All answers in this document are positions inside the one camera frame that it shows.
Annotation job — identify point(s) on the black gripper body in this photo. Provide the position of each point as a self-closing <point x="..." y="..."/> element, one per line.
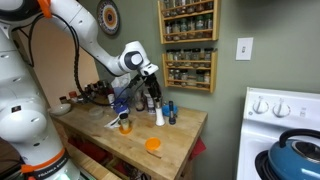
<point x="153" y="86"/>

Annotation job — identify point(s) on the white bottle with red cap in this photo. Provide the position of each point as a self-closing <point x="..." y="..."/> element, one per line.
<point x="160" y="116"/>

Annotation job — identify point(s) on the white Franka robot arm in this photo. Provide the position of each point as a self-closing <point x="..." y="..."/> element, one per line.
<point x="23" y="100"/>

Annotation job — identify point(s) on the wooden butcher block counter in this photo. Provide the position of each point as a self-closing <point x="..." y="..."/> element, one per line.
<point x="166" y="146"/>

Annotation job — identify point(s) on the black flashlight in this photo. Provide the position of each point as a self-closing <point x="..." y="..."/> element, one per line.
<point x="172" y="113"/>

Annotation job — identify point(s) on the blue bowl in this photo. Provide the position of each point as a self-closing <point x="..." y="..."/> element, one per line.
<point x="175" y="110"/>

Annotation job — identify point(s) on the glass spice jar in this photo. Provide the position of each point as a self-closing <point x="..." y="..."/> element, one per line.
<point x="207" y="79"/>
<point x="178" y="57"/>
<point x="176" y="30"/>
<point x="209" y="4"/>
<point x="171" y="76"/>
<point x="169" y="31"/>
<point x="191" y="28"/>
<point x="200" y="78"/>
<point x="168" y="8"/>
<point x="196" y="56"/>
<point x="200" y="5"/>
<point x="177" y="7"/>
<point x="208" y="25"/>
<point x="208" y="56"/>
<point x="200" y="26"/>
<point x="184" y="29"/>
<point x="177" y="77"/>
<point x="187" y="57"/>
<point x="170" y="57"/>
<point x="190" y="6"/>
<point x="184" y="78"/>

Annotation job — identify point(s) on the white crumpled tissue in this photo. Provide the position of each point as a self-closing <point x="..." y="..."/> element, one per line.
<point x="121" y="83"/>

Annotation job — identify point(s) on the blue tissue box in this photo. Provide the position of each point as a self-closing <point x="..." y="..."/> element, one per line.
<point x="121" y="93"/>

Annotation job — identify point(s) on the blue cup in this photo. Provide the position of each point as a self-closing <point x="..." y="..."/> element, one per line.
<point x="121" y="106"/>

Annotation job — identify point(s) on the small glass jar black lid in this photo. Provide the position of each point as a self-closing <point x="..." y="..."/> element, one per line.
<point x="124" y="121"/>

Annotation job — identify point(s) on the orange plastic lid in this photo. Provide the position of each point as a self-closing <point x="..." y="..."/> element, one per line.
<point x="152" y="144"/>
<point x="125" y="131"/>

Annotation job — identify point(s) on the steel pepper grinder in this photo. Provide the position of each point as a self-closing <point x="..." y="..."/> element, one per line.
<point x="104" y="87"/>

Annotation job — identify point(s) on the wooden spice rack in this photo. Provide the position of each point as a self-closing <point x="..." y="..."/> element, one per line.
<point x="216" y="20"/>
<point x="213" y="76"/>

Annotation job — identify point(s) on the dark sauce bottle black cap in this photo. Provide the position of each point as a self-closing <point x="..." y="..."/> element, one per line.
<point x="94" y="90"/>

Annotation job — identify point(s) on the clear plastic container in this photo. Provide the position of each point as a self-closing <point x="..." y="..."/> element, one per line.
<point x="96" y="113"/>

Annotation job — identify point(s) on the red cloth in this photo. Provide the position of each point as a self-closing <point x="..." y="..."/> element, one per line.
<point x="198" y="148"/>

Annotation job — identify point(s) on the red-lid spice jar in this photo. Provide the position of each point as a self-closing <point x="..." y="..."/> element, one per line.
<point x="73" y="96"/>

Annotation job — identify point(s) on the brown spice jar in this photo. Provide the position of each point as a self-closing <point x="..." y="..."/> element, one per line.
<point x="63" y="100"/>

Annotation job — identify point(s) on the white bowl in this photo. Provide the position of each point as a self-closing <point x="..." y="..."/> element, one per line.
<point x="60" y="109"/>

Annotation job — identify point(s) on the white stove knob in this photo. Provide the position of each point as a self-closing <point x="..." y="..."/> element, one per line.
<point x="260" y="107"/>
<point x="281" y="110"/>

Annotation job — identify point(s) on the black stove burner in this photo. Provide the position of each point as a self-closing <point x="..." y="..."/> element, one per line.
<point x="261" y="166"/>

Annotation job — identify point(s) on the white stove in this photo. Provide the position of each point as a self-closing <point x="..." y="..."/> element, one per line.
<point x="300" y="110"/>

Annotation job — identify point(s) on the blue kettle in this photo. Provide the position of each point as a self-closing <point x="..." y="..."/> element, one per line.
<point x="286" y="166"/>

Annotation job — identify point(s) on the decorative wall plate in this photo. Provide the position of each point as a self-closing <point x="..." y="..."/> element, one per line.
<point x="108" y="16"/>

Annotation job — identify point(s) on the white light switch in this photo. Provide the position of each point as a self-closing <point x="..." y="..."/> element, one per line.
<point x="244" y="49"/>

